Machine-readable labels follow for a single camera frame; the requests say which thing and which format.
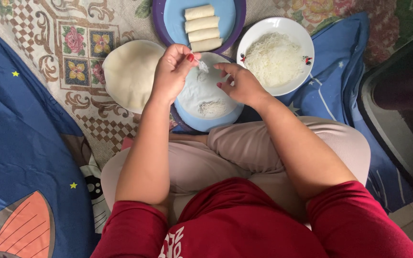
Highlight person's right hand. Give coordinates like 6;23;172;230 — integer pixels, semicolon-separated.
213;62;271;109

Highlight person's left hand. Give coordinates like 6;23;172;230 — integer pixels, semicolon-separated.
150;44;202;107

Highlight pinch of white rice noodles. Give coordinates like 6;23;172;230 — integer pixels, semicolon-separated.
195;58;209;74

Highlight round white wrapper sheet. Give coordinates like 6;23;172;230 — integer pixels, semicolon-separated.
175;52;241;120

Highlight small heap of rice noodles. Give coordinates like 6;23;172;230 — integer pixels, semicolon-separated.
197;100;228;117

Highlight stack of round white wrappers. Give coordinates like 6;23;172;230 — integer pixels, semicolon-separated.
102;39;166;115

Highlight white rice noodles filling bowl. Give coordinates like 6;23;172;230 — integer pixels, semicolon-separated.
244;32;305;88

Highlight rolled white spring roll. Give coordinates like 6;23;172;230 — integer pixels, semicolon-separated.
187;27;221;43
190;37;223;53
185;15;221;34
184;4;216;21

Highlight blue plate with purple rim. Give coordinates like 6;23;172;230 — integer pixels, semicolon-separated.
152;0;247;54
170;52;245;133

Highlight person's beige trousers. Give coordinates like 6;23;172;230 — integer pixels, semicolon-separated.
100;116;371;230

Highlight white bowl with small print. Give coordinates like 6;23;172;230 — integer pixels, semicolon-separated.
236;16;315;97

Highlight blue cloth with white lines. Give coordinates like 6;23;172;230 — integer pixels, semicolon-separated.
244;12;413;214

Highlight floral patterned beige mat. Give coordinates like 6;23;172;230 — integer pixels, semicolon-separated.
0;0;413;169

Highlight person's red shirt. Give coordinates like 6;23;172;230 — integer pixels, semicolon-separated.
90;177;413;258

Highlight blue blanket with yellow stars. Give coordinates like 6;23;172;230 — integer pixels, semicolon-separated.
0;16;111;258

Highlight black furniture piece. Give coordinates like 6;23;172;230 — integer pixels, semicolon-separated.
356;24;413;210

